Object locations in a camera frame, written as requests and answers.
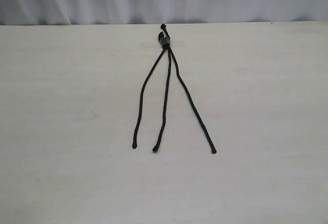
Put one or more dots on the clear tape strip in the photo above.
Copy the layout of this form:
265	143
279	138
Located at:
153	44

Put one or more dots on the white curtain backdrop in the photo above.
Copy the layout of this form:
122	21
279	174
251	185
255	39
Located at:
70	12

